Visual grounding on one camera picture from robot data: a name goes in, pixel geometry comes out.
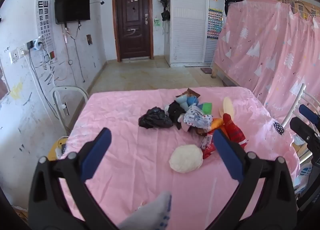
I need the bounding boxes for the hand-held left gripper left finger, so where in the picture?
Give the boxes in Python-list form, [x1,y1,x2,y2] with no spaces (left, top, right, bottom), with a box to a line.
[28,127,118,230]

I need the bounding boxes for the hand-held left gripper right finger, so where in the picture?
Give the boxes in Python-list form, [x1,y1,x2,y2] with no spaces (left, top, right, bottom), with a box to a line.
[212,128,298,230]

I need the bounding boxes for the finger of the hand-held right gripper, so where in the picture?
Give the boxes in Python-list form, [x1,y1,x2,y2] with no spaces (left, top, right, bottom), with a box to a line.
[290,117,320,145]
[299,104,320,123]

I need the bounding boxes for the red white snack packet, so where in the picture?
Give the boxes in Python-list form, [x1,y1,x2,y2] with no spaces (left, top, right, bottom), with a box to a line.
[201,132,218,159]

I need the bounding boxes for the blue white printed bag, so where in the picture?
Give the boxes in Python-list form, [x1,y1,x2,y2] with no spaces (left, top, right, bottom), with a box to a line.
[295,162,313,188]

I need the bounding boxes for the black white spiky ball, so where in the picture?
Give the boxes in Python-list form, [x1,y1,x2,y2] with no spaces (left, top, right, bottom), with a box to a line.
[273,121,285,135]

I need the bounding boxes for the red knit sock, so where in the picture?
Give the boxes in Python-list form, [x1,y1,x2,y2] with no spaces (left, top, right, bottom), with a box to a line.
[223,113,248,149]

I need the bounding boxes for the white round fluffy pad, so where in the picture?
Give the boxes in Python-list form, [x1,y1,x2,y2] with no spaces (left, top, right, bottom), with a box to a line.
[169,144,203,173]

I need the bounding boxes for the pink tablecloth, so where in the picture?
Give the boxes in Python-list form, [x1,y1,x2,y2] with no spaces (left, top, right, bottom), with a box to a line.
[59,86,299,230]

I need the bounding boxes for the yellow stool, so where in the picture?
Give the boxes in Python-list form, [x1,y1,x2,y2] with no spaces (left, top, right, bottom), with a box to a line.
[47,136,69,160]

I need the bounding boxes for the white dotted cloth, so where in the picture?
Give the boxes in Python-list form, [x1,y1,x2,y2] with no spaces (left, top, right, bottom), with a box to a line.
[184,104,213,130]

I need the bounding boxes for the beige round disc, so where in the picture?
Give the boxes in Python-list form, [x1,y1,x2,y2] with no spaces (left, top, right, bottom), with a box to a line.
[219,97,235,118]

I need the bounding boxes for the black crumpled sock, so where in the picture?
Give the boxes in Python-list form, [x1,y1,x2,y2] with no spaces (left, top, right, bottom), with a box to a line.
[139,107,173,128]

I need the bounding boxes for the light blue tube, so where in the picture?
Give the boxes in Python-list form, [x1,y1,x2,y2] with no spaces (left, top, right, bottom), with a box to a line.
[175,96,188,109]

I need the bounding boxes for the brown snack wrapper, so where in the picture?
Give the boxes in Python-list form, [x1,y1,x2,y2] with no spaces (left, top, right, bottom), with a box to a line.
[179,88,201,98]

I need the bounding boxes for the grey sock with blue dots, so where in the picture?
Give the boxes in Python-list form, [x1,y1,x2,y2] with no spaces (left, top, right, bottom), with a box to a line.
[117,191,172,230]

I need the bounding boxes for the pink tree print curtain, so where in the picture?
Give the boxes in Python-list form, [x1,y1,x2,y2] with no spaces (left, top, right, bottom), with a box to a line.
[212,0,320,130]

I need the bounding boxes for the wooden bunk bed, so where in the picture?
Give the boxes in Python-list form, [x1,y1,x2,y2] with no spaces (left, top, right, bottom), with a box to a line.
[211,0,320,87]

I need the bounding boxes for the colourful grid poster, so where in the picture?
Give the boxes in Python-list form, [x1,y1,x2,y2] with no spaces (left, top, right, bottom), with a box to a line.
[207,8,223,39]

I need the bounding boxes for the eye chart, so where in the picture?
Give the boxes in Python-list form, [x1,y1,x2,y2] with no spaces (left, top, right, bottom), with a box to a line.
[36,0,58,63]

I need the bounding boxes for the dark brown door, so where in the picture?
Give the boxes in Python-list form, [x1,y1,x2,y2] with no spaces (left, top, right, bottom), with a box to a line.
[112,0,153,62]

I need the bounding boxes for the white louvred wardrobe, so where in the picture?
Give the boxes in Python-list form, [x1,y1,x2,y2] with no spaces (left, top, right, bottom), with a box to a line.
[170,0,247,68]

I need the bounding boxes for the hanging black bags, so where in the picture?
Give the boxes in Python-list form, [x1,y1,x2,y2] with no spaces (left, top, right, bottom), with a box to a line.
[158,0,171,22]

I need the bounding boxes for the black hanging cable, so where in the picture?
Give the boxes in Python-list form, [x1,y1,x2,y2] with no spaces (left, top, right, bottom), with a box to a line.
[74,24,86,83]

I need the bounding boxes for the white blue wall charger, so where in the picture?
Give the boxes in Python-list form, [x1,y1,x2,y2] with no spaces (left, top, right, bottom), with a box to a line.
[32,38,44,51]

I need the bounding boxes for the white wall socket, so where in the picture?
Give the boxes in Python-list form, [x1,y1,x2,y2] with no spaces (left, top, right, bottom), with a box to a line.
[9,48,20,63]

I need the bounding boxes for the black wall television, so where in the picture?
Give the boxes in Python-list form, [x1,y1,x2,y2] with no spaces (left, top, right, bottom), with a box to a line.
[54,0,91,25]

